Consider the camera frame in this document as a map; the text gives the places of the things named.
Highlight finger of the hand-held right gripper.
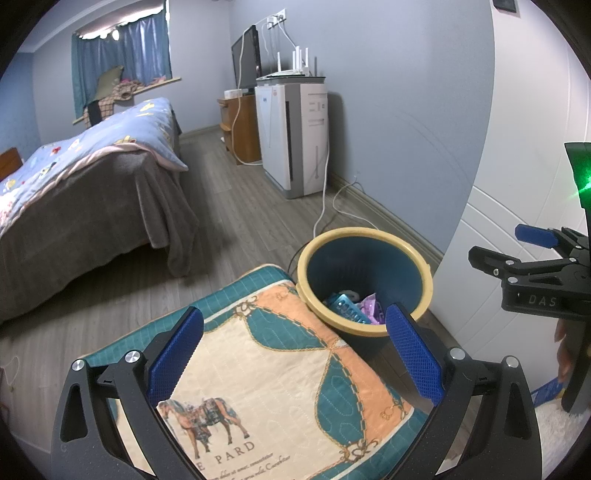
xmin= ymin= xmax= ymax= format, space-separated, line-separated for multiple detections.
xmin=468 ymin=246 xmax=581 ymax=289
xmin=515 ymin=223 xmax=591 ymax=260

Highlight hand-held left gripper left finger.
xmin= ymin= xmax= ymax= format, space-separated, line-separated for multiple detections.
xmin=51 ymin=305 xmax=206 ymax=480

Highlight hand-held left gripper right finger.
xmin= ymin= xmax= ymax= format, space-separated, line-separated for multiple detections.
xmin=385 ymin=302 xmax=543 ymax=480

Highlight pink snack wrapper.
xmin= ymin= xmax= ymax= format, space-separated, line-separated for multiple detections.
xmin=360 ymin=294 xmax=387 ymax=325

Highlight yellow-rimmed teal waste bin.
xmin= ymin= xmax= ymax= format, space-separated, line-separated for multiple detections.
xmin=297 ymin=227 xmax=434 ymax=340

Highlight person's right hand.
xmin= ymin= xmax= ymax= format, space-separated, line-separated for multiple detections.
xmin=555 ymin=318 xmax=577 ymax=385

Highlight blue flat packet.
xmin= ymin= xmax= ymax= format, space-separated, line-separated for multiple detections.
xmin=531 ymin=378 xmax=567 ymax=408

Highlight white door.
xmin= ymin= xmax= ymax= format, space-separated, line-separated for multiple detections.
xmin=435 ymin=0 xmax=591 ymax=407

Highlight printed teal orange mat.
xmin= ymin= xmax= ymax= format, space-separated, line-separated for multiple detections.
xmin=76 ymin=264 xmax=432 ymax=480

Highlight white fluffy rug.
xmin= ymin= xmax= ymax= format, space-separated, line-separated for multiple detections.
xmin=531 ymin=399 xmax=591 ymax=480

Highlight bed with grey cover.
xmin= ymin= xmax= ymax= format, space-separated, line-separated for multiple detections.
xmin=0 ymin=117 xmax=200 ymax=324

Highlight blue printed quilt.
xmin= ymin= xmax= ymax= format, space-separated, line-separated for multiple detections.
xmin=0 ymin=97 xmax=189 ymax=238

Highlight wooden cabinet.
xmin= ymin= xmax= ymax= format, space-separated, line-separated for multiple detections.
xmin=218 ymin=95 xmax=262 ymax=163

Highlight white air purifier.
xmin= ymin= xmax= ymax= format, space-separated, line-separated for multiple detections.
xmin=255 ymin=76 xmax=329 ymax=200

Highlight plaid clothes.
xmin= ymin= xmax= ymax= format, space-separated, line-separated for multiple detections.
xmin=83 ymin=78 xmax=145 ymax=121

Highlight wooden window sill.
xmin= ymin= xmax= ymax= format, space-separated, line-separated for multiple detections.
xmin=72 ymin=76 xmax=182 ymax=125

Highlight olive pillow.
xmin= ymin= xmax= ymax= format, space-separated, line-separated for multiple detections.
xmin=95 ymin=65 xmax=124 ymax=100

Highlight white router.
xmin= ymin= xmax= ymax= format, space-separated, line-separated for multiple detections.
xmin=261 ymin=45 xmax=317 ymax=80

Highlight black flat monitor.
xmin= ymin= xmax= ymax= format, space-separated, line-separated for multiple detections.
xmin=231 ymin=24 xmax=262 ymax=89

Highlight blue curtain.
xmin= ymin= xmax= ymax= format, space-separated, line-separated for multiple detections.
xmin=71 ymin=10 xmax=173 ymax=121

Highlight black floor cable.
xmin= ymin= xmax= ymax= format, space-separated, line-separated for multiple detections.
xmin=286 ymin=244 xmax=306 ymax=274

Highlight white floor cable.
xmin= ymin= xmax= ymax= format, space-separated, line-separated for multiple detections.
xmin=0 ymin=354 xmax=22 ymax=394

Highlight thin grey cable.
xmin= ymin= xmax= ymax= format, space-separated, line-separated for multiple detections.
xmin=332 ymin=172 xmax=384 ymax=232

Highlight white power cable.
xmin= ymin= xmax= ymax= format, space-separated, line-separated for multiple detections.
xmin=314 ymin=150 xmax=331 ymax=237

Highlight white socket cable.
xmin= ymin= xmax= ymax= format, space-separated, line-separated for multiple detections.
xmin=232 ymin=19 xmax=279 ymax=166

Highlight wooden bed frame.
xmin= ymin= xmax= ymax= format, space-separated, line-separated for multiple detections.
xmin=0 ymin=148 xmax=24 ymax=183

